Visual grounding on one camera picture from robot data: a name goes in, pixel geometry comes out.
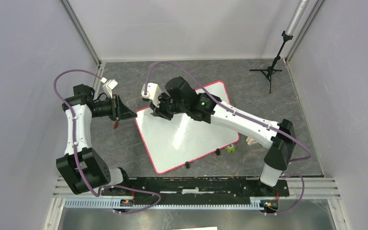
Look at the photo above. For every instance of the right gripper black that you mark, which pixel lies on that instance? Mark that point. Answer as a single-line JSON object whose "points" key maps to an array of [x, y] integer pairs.
{"points": [[159, 111]]}

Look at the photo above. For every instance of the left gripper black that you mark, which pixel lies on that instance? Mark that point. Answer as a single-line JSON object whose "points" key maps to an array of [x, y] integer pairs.
{"points": [[118, 107]]}

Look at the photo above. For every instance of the whiteboard with pink frame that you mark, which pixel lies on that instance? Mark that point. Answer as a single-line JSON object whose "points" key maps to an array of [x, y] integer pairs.
{"points": [[171, 144]]}

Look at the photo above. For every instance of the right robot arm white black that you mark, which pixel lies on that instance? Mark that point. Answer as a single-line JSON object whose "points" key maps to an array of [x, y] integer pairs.
{"points": [[180, 98]]}

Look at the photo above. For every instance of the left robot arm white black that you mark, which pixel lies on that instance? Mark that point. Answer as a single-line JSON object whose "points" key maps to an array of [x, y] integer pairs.
{"points": [[81, 165]]}

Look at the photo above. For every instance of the green owl toy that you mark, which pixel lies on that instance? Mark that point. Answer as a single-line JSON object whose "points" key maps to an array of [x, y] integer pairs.
{"points": [[231, 148]]}

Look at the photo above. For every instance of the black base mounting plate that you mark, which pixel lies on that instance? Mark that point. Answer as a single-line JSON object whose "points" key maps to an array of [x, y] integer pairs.
{"points": [[198, 190]]}

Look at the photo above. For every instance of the colourful toy brick stack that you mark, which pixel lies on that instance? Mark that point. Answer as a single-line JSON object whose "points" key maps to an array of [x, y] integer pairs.
{"points": [[250, 141]]}

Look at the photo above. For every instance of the grey metal pole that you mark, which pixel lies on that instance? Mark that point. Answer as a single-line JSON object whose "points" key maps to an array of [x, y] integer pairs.
{"points": [[297, 15]]}

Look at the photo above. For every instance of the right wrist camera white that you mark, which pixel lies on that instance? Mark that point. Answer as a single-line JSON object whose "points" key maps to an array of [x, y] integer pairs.
{"points": [[151, 92]]}

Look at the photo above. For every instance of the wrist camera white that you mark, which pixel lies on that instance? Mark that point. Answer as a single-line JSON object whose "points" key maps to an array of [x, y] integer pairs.
{"points": [[151, 92], [108, 86]]}

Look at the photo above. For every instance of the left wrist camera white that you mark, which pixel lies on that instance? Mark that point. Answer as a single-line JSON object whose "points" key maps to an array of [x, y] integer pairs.
{"points": [[108, 86]]}

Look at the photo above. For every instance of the black camera tripod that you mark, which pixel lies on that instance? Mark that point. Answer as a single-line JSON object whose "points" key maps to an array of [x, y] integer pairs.
{"points": [[270, 70]]}

